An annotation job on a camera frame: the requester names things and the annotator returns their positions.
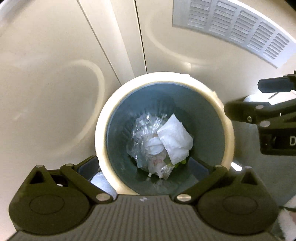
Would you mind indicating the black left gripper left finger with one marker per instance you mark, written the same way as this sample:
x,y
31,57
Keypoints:
x,y
89,167

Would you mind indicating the white paper tissue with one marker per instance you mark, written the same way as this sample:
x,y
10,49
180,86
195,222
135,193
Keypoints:
x,y
176,140

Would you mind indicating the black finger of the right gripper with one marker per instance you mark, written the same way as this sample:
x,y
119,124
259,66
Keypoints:
x,y
247,111

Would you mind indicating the silver wall vent grille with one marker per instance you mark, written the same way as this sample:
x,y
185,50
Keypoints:
x,y
239,24

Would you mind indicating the crumpled clear plastic trash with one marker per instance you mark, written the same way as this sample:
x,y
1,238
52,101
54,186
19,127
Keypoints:
x,y
146,127

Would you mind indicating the cream rim trash bin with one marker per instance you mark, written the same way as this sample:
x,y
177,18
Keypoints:
x,y
196,106

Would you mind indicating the grey trouser leg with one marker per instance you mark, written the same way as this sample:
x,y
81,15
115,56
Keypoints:
x,y
100,181

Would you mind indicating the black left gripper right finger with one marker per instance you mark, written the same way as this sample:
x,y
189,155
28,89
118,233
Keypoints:
x,y
200,169

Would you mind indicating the white plastic cup lid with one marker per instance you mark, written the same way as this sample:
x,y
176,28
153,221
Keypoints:
x,y
154,146

